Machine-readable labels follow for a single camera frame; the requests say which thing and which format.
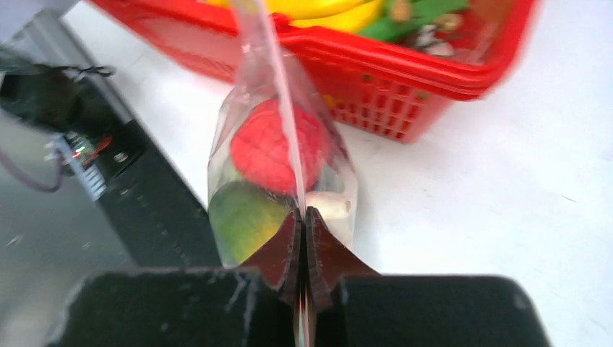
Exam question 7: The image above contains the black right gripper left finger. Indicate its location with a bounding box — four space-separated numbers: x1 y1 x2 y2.
239 208 303 306

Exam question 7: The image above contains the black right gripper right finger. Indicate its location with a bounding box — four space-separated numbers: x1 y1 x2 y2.
305 207 379 312

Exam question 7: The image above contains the orange green mango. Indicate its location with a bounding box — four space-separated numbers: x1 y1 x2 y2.
208 181 296 267

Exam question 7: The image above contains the clear zip top bag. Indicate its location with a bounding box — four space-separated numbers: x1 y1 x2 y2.
207 1 358 267

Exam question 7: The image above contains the red apple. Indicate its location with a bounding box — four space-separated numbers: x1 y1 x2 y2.
230 98 332 195

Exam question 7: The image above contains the red plastic shopping basket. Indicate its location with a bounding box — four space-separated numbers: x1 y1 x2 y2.
96 1 539 143

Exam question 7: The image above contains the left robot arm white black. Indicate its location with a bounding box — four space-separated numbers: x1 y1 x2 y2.
1 64 116 138

